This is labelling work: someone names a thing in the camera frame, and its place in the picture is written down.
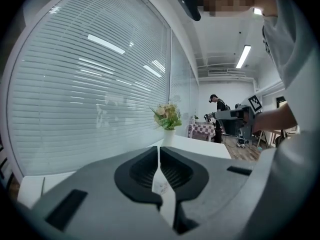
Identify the pink checkered tablecloth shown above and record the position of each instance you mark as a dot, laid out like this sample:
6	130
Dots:
202	131

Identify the pink and yellow flower bouquet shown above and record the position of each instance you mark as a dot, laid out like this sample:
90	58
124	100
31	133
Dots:
167	116

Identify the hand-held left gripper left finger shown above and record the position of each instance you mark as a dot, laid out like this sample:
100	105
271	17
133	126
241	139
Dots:
95	199

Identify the person's right forearm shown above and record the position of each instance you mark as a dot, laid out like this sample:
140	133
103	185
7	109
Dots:
275	119

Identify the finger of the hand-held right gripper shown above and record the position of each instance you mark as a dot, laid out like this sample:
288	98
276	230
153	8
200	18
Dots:
225	115

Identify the black head-mounted camera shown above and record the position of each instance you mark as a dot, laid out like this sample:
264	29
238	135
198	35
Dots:
191	1

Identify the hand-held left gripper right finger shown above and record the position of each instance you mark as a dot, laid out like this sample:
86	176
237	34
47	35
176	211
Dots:
215	184

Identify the person's grey t-shirt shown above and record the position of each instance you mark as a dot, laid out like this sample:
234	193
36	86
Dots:
300	59

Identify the white ceiling pipes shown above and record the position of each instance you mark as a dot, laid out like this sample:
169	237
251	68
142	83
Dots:
225	65

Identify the long ceiling light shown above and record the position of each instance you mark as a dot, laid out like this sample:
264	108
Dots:
243	56
257	11

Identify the white window blinds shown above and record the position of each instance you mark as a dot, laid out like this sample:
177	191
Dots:
100	84

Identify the white vase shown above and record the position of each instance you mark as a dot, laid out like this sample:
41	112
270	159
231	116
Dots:
169	137

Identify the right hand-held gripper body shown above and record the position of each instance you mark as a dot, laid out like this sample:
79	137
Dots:
246	121

